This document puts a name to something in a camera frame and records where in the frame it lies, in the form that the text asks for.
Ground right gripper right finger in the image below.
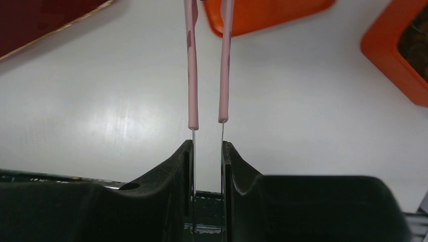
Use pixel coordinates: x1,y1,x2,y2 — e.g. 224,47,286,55
222,141,412,241

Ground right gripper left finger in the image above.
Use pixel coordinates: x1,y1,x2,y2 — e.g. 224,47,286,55
1,140,193,241

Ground dark red tray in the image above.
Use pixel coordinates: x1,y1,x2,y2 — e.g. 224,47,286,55
1,0,112,59

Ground pink tongs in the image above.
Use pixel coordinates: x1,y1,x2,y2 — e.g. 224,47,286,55
184,1,235,241

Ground orange box lid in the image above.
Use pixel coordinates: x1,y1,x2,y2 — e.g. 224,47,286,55
202,0,337,38

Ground orange compartment box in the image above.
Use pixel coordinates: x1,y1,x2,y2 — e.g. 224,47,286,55
360,0,427,107

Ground black base frame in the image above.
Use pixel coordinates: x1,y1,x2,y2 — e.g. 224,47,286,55
1,169,427,241

